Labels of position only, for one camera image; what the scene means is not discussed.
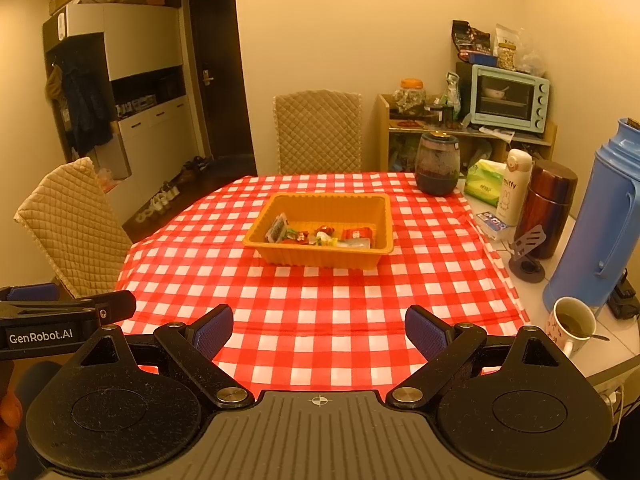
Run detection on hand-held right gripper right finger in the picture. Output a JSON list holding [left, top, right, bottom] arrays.
[[385, 304, 563, 408]]

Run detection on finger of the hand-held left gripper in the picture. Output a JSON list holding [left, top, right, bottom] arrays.
[[0, 283, 61, 303], [0, 290, 137, 325]]

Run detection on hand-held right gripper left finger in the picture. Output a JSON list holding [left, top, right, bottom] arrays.
[[76, 304, 256, 409]]

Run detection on clear cookie packet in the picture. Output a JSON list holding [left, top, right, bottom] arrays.
[[265, 214, 290, 244]]

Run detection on orange plastic tray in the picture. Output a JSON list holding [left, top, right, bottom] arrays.
[[243, 192, 395, 267]]

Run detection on person's left hand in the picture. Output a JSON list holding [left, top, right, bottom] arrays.
[[0, 392, 24, 471]]

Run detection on beige quilted chair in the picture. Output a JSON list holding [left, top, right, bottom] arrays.
[[14, 156, 134, 299], [272, 90, 363, 175]]

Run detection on red checkered tablecloth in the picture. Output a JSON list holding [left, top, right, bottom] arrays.
[[116, 172, 531, 394]]

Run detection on row of shoes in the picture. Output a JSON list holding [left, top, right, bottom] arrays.
[[135, 156, 211, 224]]

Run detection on blue gum pack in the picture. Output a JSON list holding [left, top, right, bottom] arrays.
[[476, 211, 511, 241]]

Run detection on grey metal phone stand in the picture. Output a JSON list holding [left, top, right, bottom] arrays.
[[509, 225, 547, 284]]

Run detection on white patterned mug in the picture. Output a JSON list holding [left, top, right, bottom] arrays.
[[545, 296, 599, 359]]

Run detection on green tissue pack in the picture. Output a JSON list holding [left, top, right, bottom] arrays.
[[464, 158, 508, 207]]

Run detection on dark plastic jar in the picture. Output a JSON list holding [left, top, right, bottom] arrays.
[[415, 131, 461, 196]]

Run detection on white rabbit print bottle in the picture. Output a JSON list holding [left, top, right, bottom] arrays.
[[500, 149, 534, 226]]

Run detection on brown metal thermos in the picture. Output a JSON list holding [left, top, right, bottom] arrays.
[[515, 159, 579, 260]]

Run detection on hanging clothes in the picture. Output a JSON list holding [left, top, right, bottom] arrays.
[[45, 62, 115, 149]]

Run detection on black charger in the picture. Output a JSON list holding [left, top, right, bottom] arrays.
[[607, 270, 640, 320]]

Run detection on blue thermos jug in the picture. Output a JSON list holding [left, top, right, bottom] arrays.
[[542, 117, 640, 316]]

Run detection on wooden shelf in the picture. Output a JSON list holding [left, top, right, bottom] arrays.
[[376, 93, 558, 174]]

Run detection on orange lid plastic jar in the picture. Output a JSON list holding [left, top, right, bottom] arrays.
[[395, 78, 426, 110]]

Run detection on light blue toaster oven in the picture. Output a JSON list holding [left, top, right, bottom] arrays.
[[470, 63, 550, 135]]

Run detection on dark door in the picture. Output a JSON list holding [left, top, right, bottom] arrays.
[[187, 0, 257, 171]]

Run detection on white cabinet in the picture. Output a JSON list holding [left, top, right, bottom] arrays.
[[42, 2, 206, 202]]

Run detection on nut jar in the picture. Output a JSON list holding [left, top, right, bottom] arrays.
[[497, 42, 519, 71]]

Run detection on dark snack bag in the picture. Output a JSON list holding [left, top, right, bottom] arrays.
[[451, 20, 491, 56]]

